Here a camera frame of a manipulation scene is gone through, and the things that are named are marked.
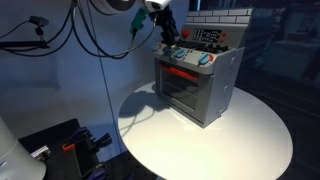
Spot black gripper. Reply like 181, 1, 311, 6
150, 7, 181, 54

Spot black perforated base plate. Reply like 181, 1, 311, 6
99, 151, 158, 180

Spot orange handled tool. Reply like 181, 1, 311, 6
61, 143, 77, 152

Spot grey toy stove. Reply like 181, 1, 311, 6
152, 8, 255, 129

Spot thin black camera cable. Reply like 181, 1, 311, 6
0, 20, 33, 40

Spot black cable bundle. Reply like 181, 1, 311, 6
0, 0, 78, 57

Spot black handled pliers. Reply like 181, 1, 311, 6
92, 132, 113, 148

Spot white rounded cylinder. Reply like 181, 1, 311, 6
0, 116, 47, 180

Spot silver metal block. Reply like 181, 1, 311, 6
30, 145, 52, 162

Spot purple handled tool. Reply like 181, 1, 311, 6
87, 165, 108, 180

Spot black camera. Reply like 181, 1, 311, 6
28, 15, 50, 28

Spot purple handled pliers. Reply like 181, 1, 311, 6
68, 126, 94, 145

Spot black tool rack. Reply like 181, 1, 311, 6
18, 118, 116, 180

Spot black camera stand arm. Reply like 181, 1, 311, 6
0, 25, 51, 50

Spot black looping arm cable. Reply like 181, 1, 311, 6
70, 0, 158, 60

